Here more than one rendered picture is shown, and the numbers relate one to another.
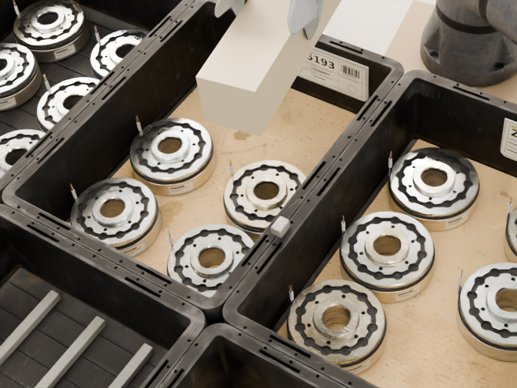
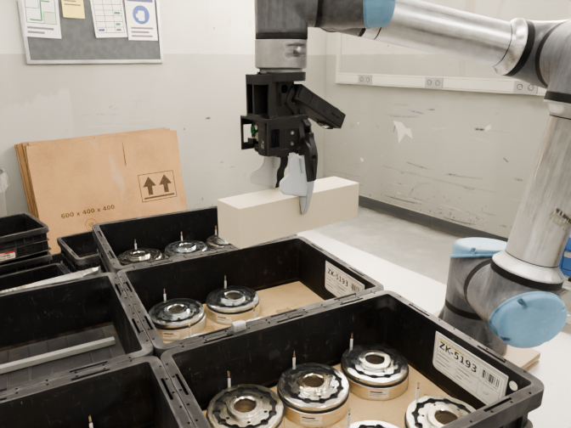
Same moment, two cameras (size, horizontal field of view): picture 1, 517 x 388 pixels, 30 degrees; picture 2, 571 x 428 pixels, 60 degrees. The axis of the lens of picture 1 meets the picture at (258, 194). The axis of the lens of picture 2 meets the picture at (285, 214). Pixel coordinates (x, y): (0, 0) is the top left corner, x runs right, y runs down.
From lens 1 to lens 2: 0.51 m
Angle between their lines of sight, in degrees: 36
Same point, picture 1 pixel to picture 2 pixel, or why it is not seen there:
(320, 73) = (341, 290)
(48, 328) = (94, 354)
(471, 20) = (462, 305)
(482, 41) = (468, 324)
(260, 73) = (251, 205)
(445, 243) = (362, 406)
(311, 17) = (302, 193)
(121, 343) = not seen: hidden behind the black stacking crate
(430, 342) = not seen: outside the picture
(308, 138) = not seen: hidden behind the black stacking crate
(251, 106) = (237, 222)
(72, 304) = (117, 349)
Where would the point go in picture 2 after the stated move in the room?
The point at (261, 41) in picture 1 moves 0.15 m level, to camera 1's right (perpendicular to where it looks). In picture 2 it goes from (267, 197) to (365, 208)
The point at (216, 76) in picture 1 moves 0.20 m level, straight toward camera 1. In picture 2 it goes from (227, 201) to (149, 250)
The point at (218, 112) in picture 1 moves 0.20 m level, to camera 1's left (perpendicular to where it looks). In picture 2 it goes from (224, 228) to (115, 213)
